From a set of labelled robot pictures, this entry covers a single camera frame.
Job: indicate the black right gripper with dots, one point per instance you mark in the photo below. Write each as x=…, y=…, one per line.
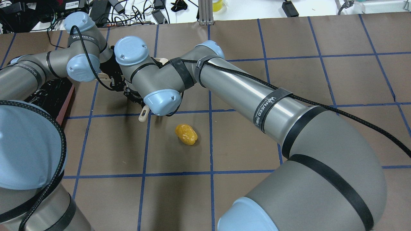
x=135, y=96

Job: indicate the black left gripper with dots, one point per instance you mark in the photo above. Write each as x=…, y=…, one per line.
x=108, y=69

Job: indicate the beige plastic dustpan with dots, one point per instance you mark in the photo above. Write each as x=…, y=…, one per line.
x=162, y=61

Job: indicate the white hand brush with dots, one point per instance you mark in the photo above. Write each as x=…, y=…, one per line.
x=144, y=114

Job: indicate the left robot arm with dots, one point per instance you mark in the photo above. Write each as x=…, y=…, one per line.
x=33, y=143

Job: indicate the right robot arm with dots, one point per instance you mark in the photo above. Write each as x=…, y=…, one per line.
x=331, y=180

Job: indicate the black lined trash bin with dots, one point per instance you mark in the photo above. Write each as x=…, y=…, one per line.
x=53, y=97

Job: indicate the yellow crumpled potato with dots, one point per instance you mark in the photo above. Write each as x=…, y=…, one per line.
x=186, y=134

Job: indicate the yellow tape roll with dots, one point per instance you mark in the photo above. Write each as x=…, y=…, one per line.
x=218, y=5

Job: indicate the black power adapter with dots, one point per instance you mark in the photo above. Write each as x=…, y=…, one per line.
x=289, y=9

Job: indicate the aluminium frame post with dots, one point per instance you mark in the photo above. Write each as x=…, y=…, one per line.
x=205, y=12

